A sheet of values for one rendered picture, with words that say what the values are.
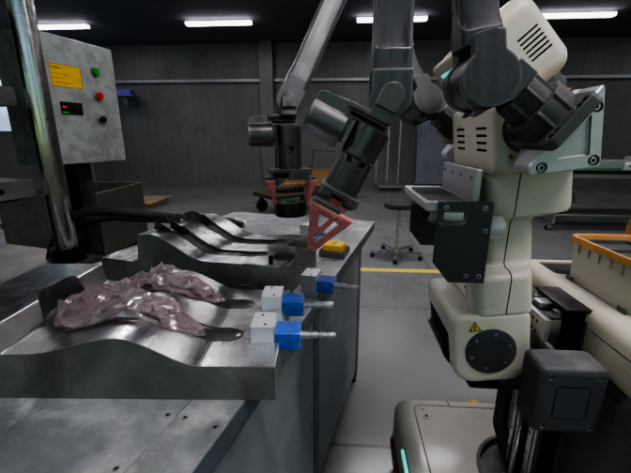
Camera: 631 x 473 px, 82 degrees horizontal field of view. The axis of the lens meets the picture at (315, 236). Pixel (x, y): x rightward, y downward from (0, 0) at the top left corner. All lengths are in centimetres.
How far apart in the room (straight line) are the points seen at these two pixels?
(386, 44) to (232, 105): 885
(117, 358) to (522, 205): 74
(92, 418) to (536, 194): 82
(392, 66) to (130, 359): 54
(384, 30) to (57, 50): 116
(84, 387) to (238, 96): 891
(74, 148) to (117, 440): 112
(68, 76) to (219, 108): 803
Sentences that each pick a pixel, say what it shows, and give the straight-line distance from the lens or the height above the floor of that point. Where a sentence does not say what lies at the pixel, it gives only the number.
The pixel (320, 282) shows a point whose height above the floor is 84.
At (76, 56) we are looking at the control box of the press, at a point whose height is 142.
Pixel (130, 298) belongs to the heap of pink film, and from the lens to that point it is 64.
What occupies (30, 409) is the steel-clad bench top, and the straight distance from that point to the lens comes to 67.
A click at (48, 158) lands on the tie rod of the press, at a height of 110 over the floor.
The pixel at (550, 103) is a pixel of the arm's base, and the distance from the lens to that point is 62.
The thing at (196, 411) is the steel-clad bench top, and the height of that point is 80.
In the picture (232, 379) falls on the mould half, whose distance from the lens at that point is 55.
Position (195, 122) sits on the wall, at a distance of 966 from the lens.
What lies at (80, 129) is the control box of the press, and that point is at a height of 118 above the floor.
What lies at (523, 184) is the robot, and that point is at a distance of 81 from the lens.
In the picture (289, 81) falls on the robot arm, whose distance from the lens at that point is 93.
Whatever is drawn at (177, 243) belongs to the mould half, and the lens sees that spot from 92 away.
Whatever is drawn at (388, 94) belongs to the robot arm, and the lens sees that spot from 55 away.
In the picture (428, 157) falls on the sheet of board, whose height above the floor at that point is 72.
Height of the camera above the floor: 116
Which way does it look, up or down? 15 degrees down
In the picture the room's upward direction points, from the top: straight up
